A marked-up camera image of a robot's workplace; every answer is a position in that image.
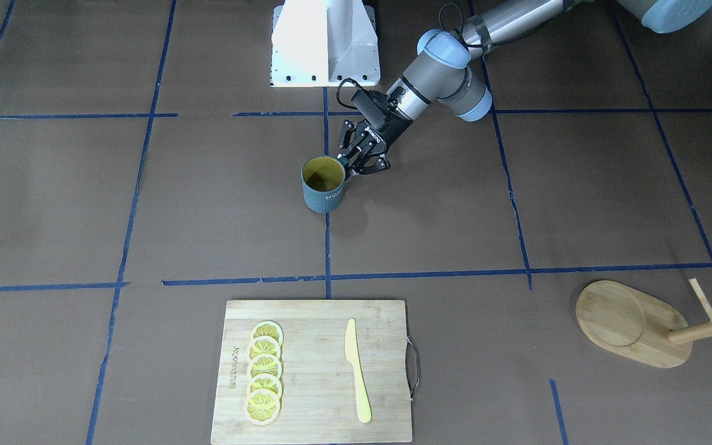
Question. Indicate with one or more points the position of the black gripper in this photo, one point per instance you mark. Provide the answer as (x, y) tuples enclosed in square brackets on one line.
[(391, 130)]

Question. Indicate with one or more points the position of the dark green HOME mug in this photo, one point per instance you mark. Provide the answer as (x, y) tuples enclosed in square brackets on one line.
[(323, 179)]

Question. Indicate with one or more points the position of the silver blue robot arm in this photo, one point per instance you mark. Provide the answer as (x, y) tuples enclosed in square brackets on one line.
[(440, 72)]

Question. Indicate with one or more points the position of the wooden cup storage rack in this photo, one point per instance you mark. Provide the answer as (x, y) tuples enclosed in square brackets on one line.
[(638, 326)]

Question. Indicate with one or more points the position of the lemon slice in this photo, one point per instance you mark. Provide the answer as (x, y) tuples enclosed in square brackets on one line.
[(267, 381), (268, 328), (265, 363), (262, 406), (261, 345)]

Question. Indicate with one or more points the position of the yellow plastic knife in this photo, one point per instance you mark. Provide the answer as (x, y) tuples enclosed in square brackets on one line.
[(351, 351)]

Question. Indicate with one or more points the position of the bamboo cutting board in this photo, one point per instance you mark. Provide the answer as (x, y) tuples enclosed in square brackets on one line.
[(318, 399)]

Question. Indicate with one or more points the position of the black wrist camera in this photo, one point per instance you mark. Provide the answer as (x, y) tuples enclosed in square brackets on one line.
[(374, 106)]

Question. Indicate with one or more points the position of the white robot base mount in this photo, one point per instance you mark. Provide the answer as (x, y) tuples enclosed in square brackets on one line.
[(320, 43)]

